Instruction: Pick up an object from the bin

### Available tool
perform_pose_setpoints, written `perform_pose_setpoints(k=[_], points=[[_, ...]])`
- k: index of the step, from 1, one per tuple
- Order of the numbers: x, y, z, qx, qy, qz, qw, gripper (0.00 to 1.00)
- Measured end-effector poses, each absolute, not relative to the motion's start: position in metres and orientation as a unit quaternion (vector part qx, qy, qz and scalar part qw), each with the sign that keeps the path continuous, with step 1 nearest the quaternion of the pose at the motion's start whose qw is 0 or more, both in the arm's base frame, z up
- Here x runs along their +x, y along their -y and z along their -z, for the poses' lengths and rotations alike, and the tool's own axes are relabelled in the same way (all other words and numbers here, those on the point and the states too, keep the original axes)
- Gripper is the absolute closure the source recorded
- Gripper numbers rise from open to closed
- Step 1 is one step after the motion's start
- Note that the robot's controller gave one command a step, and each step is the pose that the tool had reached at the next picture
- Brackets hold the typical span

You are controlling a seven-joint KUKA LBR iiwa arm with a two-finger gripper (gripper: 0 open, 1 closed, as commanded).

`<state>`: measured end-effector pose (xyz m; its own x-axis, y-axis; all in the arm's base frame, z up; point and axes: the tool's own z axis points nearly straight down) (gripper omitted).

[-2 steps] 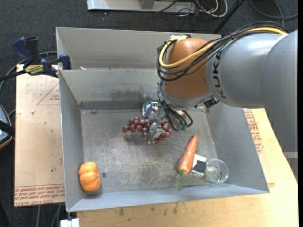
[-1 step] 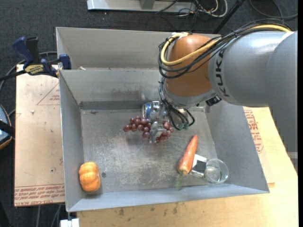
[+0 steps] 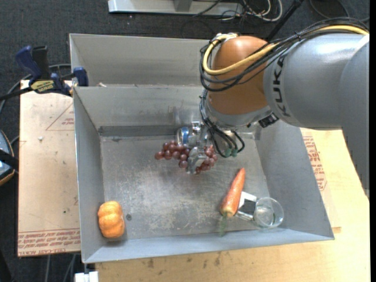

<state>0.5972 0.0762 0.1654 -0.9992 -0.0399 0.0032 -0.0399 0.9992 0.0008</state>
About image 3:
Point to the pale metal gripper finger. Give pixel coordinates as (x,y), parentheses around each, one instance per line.
(202,154)
(191,161)

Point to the dark red grape bunch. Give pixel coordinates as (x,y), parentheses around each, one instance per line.
(171,152)

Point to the grey metal bin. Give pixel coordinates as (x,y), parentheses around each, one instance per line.
(164,198)

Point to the orange toy carrot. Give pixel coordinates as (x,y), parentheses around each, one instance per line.
(234,195)

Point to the clear glass cup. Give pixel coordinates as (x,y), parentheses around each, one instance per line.
(265,214)

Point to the orange toy pumpkin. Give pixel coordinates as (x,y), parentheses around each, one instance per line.
(111,219)

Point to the brown cardboard board red print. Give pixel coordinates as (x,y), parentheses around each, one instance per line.
(47,169)

